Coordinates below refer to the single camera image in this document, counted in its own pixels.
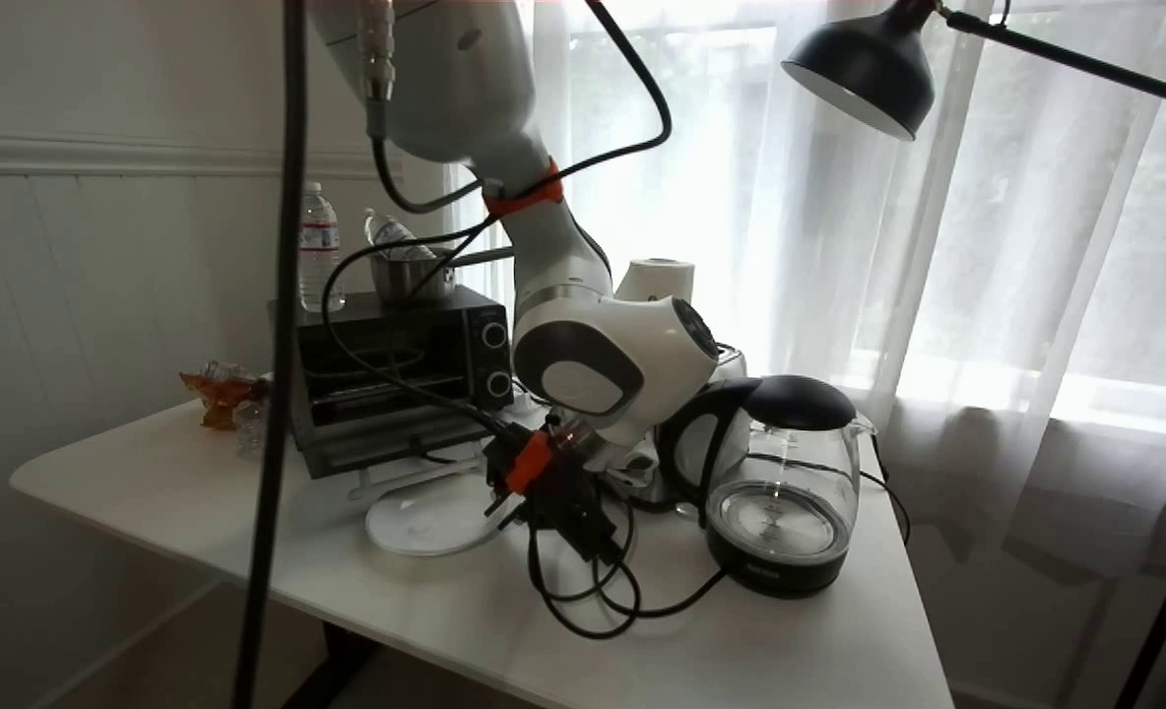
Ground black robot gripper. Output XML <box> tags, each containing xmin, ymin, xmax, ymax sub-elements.
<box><xmin>480</xmin><ymin>457</ymin><xmax>627</xmax><ymax>567</ymax></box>

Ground black toaster oven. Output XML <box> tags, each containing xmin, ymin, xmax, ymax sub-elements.
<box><xmin>274</xmin><ymin>284</ymin><xmax>522</xmax><ymax>485</ymax></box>

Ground silver two-slot toaster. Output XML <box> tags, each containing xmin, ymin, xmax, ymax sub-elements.
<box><xmin>581</xmin><ymin>399</ymin><xmax>712</xmax><ymax>515</ymax></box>

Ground black table leg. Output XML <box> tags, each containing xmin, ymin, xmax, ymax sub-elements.
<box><xmin>281</xmin><ymin>620</ymin><xmax>388</xmax><ymax>709</ymax></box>

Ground silver metal pot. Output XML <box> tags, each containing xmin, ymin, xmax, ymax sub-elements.
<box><xmin>365</xmin><ymin>248</ymin><xmax>465</xmax><ymax>308</ymax></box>

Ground glass electric kettle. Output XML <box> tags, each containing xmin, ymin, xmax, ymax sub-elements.
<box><xmin>657</xmin><ymin>372</ymin><xmax>878</xmax><ymax>570</ymax></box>

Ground black kettle base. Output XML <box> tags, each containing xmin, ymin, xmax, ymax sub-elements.
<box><xmin>706</xmin><ymin>528</ymin><xmax>860</xmax><ymax>602</ymax></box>

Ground utensil in pot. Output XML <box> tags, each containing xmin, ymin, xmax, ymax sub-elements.
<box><xmin>359</xmin><ymin>209</ymin><xmax>432</xmax><ymax>267</ymax></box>

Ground orange leaf decoration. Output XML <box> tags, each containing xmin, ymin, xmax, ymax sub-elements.
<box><xmin>179</xmin><ymin>364</ymin><xmax>277</xmax><ymax>438</ymax></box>

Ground clear plastic water bottle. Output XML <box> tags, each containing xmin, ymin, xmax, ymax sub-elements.
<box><xmin>295</xmin><ymin>178</ymin><xmax>346</xmax><ymax>317</ymax></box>

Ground white sheer curtain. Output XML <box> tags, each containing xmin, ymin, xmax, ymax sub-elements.
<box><xmin>499</xmin><ymin>0</ymin><xmax>1166</xmax><ymax>589</ymax></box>

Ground black floor lamp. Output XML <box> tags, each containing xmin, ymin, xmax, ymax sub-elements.
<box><xmin>780</xmin><ymin>0</ymin><xmax>1166</xmax><ymax>709</ymax></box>

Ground orange gripper cable strap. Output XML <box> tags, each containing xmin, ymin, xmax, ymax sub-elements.
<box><xmin>503</xmin><ymin>431</ymin><xmax>560</xmax><ymax>502</ymax></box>

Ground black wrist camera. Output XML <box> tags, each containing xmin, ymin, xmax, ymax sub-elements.
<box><xmin>480</xmin><ymin>423</ymin><xmax>530</xmax><ymax>490</ymax></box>

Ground black appliance power cord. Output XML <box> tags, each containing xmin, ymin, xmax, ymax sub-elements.
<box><xmin>587</xmin><ymin>524</ymin><xmax>736</xmax><ymax>621</ymax></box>

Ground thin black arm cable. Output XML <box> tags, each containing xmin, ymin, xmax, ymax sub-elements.
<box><xmin>318</xmin><ymin>0</ymin><xmax>679</xmax><ymax>642</ymax></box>

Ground orange arm cable strap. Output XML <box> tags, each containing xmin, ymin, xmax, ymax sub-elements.
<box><xmin>480</xmin><ymin>167</ymin><xmax>573</xmax><ymax>226</ymax></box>

